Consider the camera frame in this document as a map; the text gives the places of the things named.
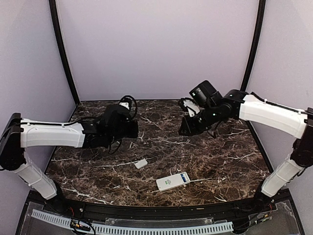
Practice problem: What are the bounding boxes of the white battery cover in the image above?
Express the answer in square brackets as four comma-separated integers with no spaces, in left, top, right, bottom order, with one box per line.
[134,159,148,169]

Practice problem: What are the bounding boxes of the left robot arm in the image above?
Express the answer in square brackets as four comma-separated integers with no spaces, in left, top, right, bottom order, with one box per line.
[0,105,138,213]

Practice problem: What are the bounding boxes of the white remote control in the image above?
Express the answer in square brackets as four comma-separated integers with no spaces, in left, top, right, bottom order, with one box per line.
[156,172,191,191]

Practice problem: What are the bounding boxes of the right black frame post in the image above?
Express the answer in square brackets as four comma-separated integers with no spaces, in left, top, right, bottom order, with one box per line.
[236,0,267,103]

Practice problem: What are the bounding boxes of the black front rail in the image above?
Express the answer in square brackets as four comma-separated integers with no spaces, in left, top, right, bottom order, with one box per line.
[45,189,294,221]

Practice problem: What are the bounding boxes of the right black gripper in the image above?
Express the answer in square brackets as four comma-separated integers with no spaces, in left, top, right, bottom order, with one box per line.
[179,104,220,136]

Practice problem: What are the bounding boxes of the black frame post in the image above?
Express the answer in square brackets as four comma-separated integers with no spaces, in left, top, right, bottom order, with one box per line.
[48,0,80,106]
[236,0,267,103]

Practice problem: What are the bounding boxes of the left black frame post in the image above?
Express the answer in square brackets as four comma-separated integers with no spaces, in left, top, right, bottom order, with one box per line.
[48,0,80,106]

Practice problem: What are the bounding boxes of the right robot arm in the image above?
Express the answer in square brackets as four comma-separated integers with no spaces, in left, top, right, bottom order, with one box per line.
[179,80,313,212]

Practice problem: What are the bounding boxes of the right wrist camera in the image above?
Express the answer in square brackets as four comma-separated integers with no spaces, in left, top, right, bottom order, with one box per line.
[179,97,200,118]

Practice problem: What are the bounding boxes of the white slotted cable duct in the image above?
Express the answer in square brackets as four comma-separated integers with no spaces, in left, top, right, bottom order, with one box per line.
[31,209,233,235]

